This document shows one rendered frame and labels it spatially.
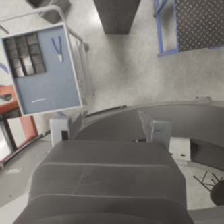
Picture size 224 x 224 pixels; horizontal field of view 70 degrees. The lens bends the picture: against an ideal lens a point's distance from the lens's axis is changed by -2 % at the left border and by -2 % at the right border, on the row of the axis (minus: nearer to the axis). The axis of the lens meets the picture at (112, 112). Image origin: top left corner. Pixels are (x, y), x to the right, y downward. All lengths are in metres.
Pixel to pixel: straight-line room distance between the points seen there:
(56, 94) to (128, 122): 0.54
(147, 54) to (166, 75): 0.31
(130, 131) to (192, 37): 0.76
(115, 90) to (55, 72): 0.80
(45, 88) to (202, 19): 1.15
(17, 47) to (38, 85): 0.27
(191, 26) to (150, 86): 0.77
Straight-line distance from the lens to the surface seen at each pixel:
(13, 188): 0.67
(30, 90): 1.29
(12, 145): 1.50
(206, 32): 1.35
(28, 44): 1.25
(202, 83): 2.02
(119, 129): 1.05
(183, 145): 1.18
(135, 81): 1.80
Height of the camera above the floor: 1.78
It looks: 75 degrees down
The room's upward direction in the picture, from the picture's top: 174 degrees counter-clockwise
